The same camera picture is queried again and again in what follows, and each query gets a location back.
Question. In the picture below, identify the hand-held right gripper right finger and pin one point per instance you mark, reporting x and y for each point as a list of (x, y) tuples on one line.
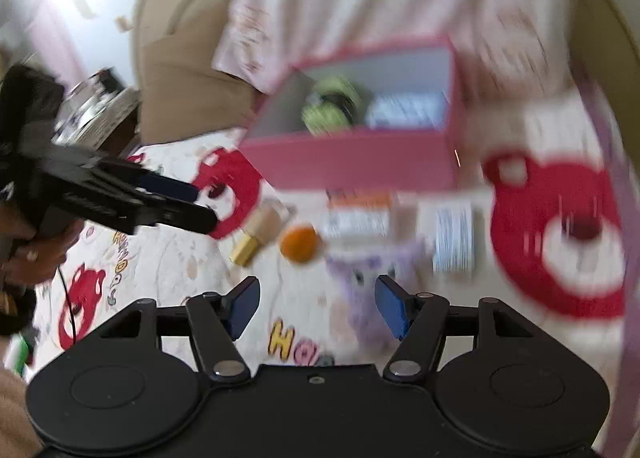
[(391, 305)]

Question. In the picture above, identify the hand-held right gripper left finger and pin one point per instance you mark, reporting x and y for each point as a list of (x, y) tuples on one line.
[(244, 305)]

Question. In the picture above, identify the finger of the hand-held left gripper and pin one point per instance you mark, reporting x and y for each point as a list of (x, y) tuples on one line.
[(185, 217), (167, 187)]

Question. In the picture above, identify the purple plush toy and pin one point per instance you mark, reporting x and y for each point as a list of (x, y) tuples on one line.
[(352, 283)]

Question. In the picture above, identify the gold capped bottle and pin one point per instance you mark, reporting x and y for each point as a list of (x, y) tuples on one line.
[(257, 233)]

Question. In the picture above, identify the orange ball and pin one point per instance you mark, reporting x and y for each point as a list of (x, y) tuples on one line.
[(300, 243)]

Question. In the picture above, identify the white tissue packet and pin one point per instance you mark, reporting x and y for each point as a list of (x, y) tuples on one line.
[(452, 238)]

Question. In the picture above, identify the orange and white packet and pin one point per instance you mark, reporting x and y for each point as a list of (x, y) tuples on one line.
[(357, 215)]

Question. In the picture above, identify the pink cardboard box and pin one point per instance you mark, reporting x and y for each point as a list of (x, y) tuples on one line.
[(360, 158)]

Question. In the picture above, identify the person's left hand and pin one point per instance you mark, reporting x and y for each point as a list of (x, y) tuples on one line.
[(37, 258)]

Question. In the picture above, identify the white red bear printed blanket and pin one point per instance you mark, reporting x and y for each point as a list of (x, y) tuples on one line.
[(165, 258)]

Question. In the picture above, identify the bedside table with dotted cloth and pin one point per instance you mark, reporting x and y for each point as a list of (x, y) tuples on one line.
[(102, 108)]

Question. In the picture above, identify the brown pillow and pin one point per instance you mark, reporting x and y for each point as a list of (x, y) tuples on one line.
[(190, 98)]

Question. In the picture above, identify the pink curtain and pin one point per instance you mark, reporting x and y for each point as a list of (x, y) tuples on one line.
[(60, 48)]

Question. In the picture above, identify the green yarn ball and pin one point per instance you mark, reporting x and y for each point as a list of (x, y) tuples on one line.
[(331, 106)]

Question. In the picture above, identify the blue wet wipes pack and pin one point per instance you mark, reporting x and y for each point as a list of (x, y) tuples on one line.
[(406, 111)]

